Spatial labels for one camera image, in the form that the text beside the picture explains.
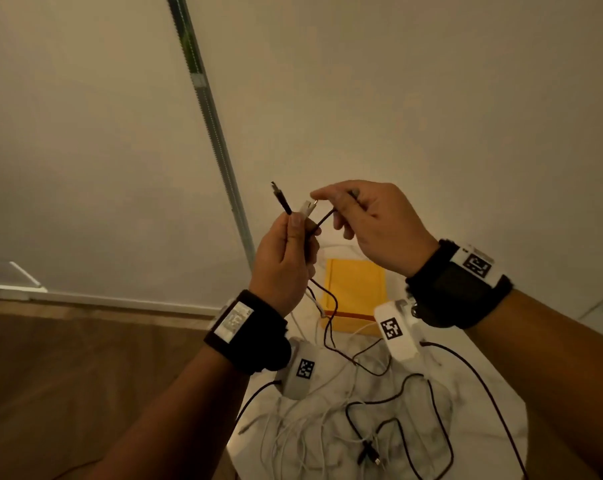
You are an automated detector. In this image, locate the black wristband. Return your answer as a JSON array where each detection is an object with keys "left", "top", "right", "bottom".
[
  {"left": 405, "top": 239, "right": 514, "bottom": 329},
  {"left": 204, "top": 289, "right": 292, "bottom": 375}
]

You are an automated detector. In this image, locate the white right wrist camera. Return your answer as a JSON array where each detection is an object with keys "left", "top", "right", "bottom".
[{"left": 373, "top": 299, "right": 425, "bottom": 363}]

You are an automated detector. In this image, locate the yellow box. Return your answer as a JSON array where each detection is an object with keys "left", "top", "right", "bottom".
[{"left": 321, "top": 258, "right": 387, "bottom": 337}]

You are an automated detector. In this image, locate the white baseboard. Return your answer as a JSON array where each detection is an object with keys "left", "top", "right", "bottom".
[{"left": 0, "top": 283, "right": 220, "bottom": 319}]

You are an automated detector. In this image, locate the black right wristband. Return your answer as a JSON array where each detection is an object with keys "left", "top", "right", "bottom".
[{"left": 405, "top": 239, "right": 514, "bottom": 329}]

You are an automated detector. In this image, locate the black right camera cable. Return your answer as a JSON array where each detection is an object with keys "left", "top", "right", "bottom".
[{"left": 420, "top": 341, "right": 530, "bottom": 480}]

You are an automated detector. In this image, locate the person's left forearm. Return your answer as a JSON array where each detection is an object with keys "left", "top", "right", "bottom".
[{"left": 86, "top": 344, "right": 250, "bottom": 480}]

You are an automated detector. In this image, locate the person's right forearm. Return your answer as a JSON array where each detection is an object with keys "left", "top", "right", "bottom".
[{"left": 463, "top": 288, "right": 603, "bottom": 480}]

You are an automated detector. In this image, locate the bundle of black and white cables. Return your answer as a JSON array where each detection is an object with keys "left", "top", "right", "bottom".
[{"left": 239, "top": 339, "right": 455, "bottom": 480}]

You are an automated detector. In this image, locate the person's left hand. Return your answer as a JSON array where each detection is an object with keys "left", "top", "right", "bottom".
[{"left": 249, "top": 212, "right": 322, "bottom": 318}]

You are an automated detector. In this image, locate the black left camera cable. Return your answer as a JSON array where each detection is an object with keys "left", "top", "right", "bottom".
[{"left": 234, "top": 379, "right": 282, "bottom": 425}]

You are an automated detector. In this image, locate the slotted metal wall rail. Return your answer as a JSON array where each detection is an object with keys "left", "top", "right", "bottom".
[{"left": 166, "top": 0, "right": 256, "bottom": 271}]

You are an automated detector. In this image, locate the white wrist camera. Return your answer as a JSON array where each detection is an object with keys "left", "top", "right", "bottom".
[
  {"left": 274, "top": 337, "right": 321, "bottom": 401},
  {"left": 373, "top": 299, "right": 425, "bottom": 363}
]

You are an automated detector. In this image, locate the black left wristband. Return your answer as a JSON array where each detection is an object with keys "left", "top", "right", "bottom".
[{"left": 204, "top": 289, "right": 292, "bottom": 375}]

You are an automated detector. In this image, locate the white marble table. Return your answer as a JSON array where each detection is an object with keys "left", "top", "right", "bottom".
[{"left": 226, "top": 244, "right": 530, "bottom": 480}]

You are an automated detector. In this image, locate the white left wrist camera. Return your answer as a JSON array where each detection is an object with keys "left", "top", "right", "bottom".
[{"left": 274, "top": 337, "right": 321, "bottom": 401}]

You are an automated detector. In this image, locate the person's right hand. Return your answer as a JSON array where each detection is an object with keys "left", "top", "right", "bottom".
[{"left": 309, "top": 180, "right": 440, "bottom": 278}]

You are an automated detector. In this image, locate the black camera cable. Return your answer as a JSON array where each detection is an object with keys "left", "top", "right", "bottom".
[
  {"left": 420, "top": 341, "right": 530, "bottom": 480},
  {"left": 234, "top": 379, "right": 282, "bottom": 425}
]

